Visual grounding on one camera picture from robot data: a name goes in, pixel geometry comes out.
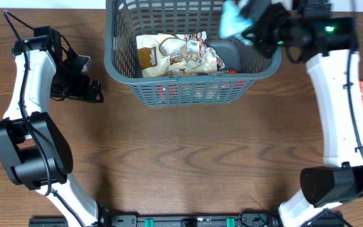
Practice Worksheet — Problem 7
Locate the pale green wipes packet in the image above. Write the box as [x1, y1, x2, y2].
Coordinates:
[219, 1, 253, 45]

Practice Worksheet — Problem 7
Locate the PanTree snack bag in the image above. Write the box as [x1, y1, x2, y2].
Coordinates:
[136, 32, 207, 78]
[165, 56, 216, 76]
[205, 47, 225, 71]

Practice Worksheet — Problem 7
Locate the orange spaghetti packet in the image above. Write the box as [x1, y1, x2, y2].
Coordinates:
[153, 68, 247, 97]

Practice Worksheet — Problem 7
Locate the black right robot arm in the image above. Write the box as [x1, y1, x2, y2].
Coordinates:
[239, 1, 363, 226]

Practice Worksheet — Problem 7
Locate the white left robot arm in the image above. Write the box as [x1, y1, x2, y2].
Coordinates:
[0, 33, 111, 226]

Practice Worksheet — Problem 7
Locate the grey plastic lattice basket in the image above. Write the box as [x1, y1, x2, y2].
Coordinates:
[104, 0, 282, 106]

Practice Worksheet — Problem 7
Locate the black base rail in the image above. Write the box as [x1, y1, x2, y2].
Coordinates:
[28, 212, 345, 227]

